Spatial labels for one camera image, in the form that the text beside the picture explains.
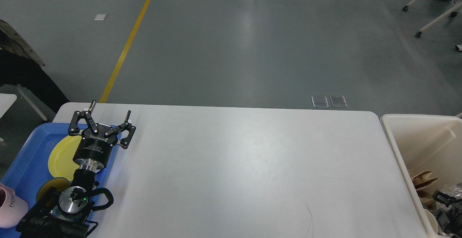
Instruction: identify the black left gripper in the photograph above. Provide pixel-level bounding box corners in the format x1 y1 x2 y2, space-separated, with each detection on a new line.
68 100 137 173

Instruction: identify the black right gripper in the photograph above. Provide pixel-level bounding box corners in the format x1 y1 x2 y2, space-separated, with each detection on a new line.
432 191 462 237

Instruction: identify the brown paper bag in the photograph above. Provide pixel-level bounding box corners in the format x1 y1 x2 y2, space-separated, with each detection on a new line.
411 170 439 208

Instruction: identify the white paper cup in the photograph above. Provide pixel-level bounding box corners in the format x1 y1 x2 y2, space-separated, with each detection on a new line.
422 209 439 238

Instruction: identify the yellow plastic plate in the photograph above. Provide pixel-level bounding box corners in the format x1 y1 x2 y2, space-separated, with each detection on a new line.
48 136 81 181

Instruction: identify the aluminium foil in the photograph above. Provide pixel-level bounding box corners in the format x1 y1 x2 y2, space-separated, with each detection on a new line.
438 182 462 199

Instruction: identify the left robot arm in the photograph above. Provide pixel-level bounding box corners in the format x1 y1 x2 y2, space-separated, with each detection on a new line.
16 101 136 238

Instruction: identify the white plastic bin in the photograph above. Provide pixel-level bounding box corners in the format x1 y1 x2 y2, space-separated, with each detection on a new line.
380 114 462 238

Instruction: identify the small white side table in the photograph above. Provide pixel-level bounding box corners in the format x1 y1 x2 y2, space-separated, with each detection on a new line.
0 85 48 121

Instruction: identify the pink mug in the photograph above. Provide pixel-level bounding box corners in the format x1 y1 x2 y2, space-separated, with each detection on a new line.
0 183 29 229

